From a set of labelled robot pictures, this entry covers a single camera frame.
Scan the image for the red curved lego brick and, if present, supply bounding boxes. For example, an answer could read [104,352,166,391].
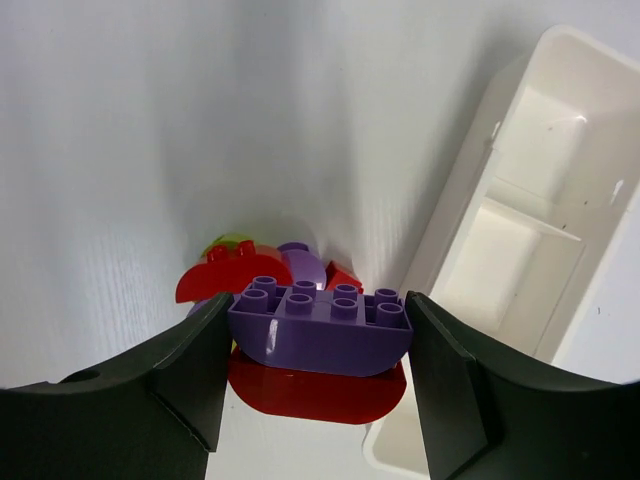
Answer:
[228,348,407,425]

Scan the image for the red rectangular lego brick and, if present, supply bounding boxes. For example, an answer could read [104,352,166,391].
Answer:
[325,260,364,294]

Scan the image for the purple curved lego brick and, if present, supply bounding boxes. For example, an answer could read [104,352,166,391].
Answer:
[228,277,413,377]

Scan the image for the red half-round lego brick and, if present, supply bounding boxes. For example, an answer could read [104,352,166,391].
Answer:
[175,240,293,303]

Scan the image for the white three-compartment tray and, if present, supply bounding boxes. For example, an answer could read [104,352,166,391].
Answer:
[363,26,639,479]

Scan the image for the light purple round lego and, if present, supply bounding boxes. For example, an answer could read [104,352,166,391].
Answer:
[277,241,327,290]

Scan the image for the lime green lego brick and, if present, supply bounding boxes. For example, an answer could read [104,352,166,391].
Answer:
[201,232,253,260]

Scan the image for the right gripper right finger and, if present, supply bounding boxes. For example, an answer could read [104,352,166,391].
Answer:
[406,292,639,479]

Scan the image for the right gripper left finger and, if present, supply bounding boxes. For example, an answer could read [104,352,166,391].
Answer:
[1,294,233,479]

